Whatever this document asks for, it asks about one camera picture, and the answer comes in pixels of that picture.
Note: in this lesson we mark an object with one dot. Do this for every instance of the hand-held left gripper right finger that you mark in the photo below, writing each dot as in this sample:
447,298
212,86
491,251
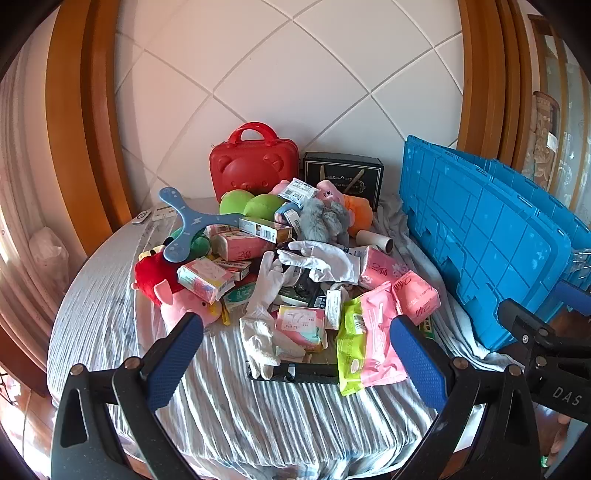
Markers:
415,360

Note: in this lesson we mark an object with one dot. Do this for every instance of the pink pig plush orange dress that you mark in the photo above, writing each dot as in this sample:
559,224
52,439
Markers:
355,207

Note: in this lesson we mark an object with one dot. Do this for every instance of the white glove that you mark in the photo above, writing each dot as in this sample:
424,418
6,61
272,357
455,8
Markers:
263,300

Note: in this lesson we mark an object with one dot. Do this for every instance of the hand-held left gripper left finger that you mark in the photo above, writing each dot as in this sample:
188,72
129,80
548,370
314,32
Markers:
178,360

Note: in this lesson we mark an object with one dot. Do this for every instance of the light green plush toy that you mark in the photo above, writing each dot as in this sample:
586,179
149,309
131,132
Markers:
258,205

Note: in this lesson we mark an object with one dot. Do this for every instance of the pastel pink carton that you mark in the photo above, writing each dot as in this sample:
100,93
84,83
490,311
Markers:
300,325

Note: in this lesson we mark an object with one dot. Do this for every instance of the large pink tissue pack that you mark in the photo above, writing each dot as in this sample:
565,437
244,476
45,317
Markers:
381,267
418,297

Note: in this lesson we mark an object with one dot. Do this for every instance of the patterned curtain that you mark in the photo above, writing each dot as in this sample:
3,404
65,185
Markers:
545,138

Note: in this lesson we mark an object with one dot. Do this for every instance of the black rectangular case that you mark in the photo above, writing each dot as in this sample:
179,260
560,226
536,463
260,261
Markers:
304,371

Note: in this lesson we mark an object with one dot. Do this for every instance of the pink teal carton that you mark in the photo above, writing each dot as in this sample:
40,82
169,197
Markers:
203,279

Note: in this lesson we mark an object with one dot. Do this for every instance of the pink wet wipes pack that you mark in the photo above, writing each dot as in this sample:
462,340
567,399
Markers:
381,341

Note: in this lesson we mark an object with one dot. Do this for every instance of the striped grey tablecloth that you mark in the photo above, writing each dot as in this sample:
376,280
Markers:
258,415

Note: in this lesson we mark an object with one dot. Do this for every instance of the black gift box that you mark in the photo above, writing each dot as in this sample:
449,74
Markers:
344,177

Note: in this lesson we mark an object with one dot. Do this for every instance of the white barcode packet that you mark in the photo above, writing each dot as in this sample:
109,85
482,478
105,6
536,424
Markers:
298,190

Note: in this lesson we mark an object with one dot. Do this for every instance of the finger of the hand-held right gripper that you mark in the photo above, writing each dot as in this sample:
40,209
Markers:
517,318
575,297

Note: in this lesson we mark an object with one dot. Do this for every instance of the white paper roll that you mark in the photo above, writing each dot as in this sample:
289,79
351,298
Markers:
374,240

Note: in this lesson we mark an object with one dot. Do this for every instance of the white remote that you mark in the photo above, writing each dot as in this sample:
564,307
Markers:
141,218

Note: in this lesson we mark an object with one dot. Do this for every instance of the pig plush blue body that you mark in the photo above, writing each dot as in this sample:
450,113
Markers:
284,214

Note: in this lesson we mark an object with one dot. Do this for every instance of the white slim box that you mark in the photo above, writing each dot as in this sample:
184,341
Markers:
332,309

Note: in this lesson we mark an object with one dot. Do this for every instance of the blue plastic crate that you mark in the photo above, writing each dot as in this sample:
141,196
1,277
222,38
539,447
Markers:
480,249

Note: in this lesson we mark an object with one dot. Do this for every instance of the wooden door frame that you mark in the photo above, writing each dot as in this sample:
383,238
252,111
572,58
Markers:
489,83
87,115

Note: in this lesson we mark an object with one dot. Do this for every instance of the blue boomerang toy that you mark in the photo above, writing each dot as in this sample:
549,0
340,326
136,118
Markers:
184,221

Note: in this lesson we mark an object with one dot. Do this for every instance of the pink pig plush red dress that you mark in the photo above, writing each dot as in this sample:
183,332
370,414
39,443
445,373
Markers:
157,277

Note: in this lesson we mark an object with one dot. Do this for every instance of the yellow ruler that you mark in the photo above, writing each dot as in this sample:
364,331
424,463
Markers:
226,317

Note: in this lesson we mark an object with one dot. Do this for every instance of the white orange small carton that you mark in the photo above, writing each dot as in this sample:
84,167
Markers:
265,229

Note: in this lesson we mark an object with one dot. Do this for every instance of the sheer white curtain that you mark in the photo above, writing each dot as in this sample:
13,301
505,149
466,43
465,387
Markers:
27,175

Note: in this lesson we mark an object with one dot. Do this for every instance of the clear plastic bag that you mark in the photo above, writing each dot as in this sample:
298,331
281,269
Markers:
48,258

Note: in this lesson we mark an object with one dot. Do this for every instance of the small black device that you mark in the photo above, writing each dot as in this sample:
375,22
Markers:
302,290

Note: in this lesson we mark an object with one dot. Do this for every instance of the small white flat box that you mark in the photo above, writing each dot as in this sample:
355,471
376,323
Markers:
164,214

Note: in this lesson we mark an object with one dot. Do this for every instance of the red bear-shaped case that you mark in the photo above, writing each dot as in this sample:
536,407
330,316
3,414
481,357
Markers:
251,166

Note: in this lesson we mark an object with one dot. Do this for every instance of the green wet wipes pack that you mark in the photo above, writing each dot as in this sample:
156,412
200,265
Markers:
351,350

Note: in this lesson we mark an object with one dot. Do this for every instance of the grey fluffy plush toy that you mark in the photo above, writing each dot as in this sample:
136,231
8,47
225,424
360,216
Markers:
323,221

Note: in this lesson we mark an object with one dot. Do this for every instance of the dark green plush toy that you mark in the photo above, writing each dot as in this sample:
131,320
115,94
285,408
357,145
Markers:
198,244

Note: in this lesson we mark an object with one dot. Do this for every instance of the white orange medicine box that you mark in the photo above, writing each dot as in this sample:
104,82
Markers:
233,267

